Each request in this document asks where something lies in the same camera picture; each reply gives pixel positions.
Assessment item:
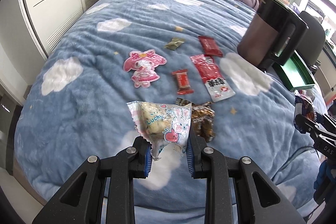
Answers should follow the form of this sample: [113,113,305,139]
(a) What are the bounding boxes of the olive green candy wrapper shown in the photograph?
[164,38,185,51]

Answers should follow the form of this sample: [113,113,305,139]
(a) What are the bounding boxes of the blue orange snack packet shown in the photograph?
[294,90,317,134]

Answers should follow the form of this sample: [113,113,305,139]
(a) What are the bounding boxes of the green metal tray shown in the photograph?
[272,51,315,92]

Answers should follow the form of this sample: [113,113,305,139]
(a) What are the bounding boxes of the blue gloved hand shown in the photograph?
[313,159,335,205]

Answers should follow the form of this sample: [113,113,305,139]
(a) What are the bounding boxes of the brown snack packet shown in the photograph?
[175,98,215,143]

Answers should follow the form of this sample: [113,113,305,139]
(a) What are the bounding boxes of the Lucky bunny snack packet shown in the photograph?
[127,101,192,161]

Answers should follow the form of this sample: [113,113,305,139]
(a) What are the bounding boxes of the pink My Melody candy packet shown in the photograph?
[123,49,167,88]

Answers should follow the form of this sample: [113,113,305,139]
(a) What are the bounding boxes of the red white long snack packet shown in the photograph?
[190,55,235,102]

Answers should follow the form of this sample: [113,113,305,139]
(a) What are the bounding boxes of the blue cloud blanket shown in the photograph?
[15,0,320,217]

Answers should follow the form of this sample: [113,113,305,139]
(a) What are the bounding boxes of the small red sachet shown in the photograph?
[198,36,223,57]

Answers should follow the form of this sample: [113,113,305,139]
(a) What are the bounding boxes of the red brown chocolate bar wrapper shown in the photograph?
[171,69,194,95]

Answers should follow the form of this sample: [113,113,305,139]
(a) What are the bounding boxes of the grey desk chair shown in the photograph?
[296,11,326,75]

